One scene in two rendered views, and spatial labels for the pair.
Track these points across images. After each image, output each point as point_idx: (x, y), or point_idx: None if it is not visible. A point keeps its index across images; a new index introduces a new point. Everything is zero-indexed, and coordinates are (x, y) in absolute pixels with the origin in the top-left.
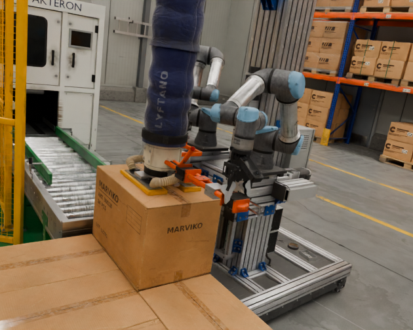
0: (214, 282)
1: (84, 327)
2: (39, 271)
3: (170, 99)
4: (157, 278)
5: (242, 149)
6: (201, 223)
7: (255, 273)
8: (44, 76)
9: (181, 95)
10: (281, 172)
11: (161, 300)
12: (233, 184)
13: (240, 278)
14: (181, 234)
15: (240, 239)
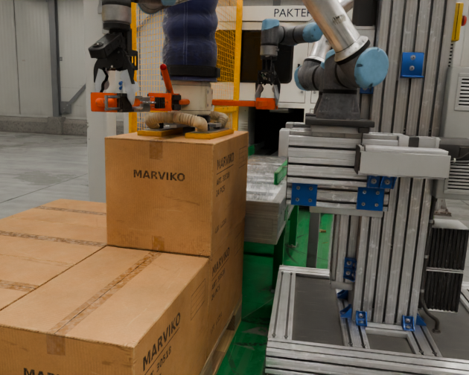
0: (195, 264)
1: (16, 248)
2: (71, 216)
3: (170, 18)
4: (128, 236)
5: (103, 20)
6: (183, 174)
7: (385, 327)
8: (289, 94)
9: (183, 10)
10: (358, 123)
11: (107, 257)
12: (100, 74)
13: (348, 324)
14: (153, 182)
15: (354, 260)
